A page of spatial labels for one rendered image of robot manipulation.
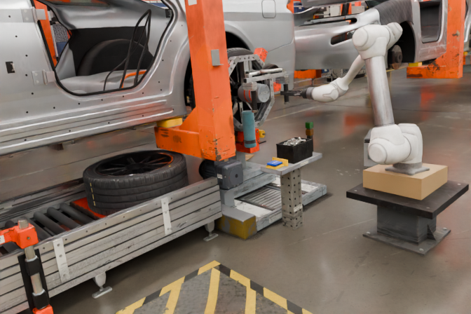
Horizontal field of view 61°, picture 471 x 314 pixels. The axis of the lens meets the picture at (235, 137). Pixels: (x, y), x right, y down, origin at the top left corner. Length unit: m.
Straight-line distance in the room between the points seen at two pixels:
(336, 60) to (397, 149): 3.15
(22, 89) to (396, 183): 2.11
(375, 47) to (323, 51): 3.07
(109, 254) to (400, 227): 1.62
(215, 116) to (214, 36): 0.47
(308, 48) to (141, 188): 3.57
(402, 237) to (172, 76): 1.78
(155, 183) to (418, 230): 1.51
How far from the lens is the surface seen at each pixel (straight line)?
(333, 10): 10.96
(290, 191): 2.58
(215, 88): 2.37
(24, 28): 2.46
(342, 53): 5.23
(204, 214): 2.55
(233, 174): 2.75
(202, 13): 2.34
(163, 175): 2.44
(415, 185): 2.39
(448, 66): 6.03
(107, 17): 4.60
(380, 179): 2.48
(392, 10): 5.47
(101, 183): 2.47
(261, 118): 3.06
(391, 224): 2.56
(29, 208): 2.91
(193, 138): 2.57
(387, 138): 2.24
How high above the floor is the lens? 1.21
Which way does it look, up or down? 13 degrees down
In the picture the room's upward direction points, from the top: 5 degrees counter-clockwise
